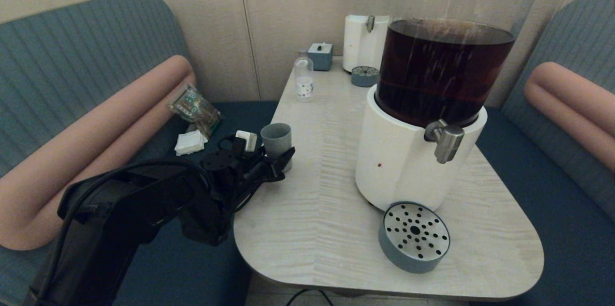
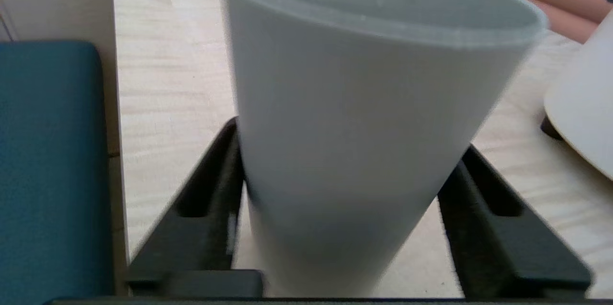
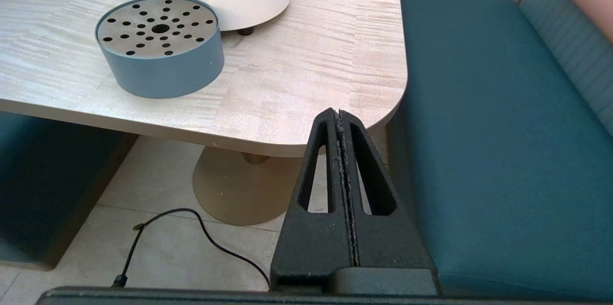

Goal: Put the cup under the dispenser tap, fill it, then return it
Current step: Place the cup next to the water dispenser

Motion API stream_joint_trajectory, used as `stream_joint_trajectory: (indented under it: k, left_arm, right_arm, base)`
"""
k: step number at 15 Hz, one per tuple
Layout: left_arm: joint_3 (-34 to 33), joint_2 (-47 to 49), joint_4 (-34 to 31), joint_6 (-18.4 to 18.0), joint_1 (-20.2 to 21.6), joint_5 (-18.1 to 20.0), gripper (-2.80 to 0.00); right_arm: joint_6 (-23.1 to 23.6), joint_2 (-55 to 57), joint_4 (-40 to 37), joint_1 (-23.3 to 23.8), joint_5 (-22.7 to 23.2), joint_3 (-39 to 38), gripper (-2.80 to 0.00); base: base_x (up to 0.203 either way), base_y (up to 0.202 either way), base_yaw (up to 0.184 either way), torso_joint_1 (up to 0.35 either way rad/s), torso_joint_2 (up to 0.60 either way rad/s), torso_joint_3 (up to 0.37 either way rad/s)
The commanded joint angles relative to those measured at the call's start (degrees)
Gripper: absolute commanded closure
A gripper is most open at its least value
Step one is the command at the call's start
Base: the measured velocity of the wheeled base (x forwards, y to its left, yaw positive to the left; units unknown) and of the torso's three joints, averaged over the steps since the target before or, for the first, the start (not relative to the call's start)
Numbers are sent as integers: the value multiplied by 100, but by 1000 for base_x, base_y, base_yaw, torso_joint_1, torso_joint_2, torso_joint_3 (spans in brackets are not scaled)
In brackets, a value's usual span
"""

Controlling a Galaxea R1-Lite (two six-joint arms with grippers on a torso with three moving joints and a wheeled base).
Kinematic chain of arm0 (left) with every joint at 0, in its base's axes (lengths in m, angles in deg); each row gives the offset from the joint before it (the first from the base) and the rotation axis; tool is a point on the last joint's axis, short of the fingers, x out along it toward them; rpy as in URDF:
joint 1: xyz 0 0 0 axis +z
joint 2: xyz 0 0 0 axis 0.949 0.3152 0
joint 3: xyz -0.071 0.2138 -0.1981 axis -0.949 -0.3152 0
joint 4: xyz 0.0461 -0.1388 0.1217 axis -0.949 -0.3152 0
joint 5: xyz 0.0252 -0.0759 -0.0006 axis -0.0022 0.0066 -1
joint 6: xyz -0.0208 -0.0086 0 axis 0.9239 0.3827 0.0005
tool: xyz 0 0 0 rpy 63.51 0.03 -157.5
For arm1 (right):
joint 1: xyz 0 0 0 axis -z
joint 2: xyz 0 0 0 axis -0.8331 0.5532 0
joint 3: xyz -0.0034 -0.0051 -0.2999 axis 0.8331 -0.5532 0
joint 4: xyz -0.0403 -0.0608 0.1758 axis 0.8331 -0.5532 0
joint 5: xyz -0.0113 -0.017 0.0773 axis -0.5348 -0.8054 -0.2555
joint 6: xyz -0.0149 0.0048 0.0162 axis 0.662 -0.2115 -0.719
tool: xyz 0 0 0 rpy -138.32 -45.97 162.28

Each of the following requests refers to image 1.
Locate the grey-blue plastic cup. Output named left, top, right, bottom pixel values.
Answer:
left=260, top=123, right=293, bottom=173

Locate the large steel dispenser tap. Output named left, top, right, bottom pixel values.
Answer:
left=424, top=120, right=466, bottom=164

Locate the white folded napkin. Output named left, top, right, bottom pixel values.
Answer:
left=174, top=129, right=208, bottom=156

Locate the small clear bottle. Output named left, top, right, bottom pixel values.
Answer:
left=294, top=50, right=315, bottom=102

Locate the green snack packet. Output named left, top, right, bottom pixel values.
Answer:
left=168, top=84, right=223, bottom=137

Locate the small grey-blue box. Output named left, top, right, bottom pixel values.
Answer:
left=307, top=42, right=334, bottom=71

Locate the small round perforated drip tray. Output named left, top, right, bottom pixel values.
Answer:
left=351, top=66, right=380, bottom=87

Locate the small clear dispenser white base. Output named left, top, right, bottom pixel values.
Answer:
left=343, top=0, right=399, bottom=73

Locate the dark blue seat cushion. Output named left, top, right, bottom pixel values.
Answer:
left=468, top=107, right=615, bottom=306
left=111, top=100, right=279, bottom=306

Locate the large round perforated drip tray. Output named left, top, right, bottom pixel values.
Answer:
left=378, top=201, right=451, bottom=274

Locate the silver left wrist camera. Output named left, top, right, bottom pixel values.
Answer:
left=235, top=130, right=258, bottom=154

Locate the black floor cable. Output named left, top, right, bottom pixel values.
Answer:
left=287, top=288, right=333, bottom=306

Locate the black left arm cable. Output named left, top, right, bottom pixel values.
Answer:
left=29, top=134, right=262, bottom=297

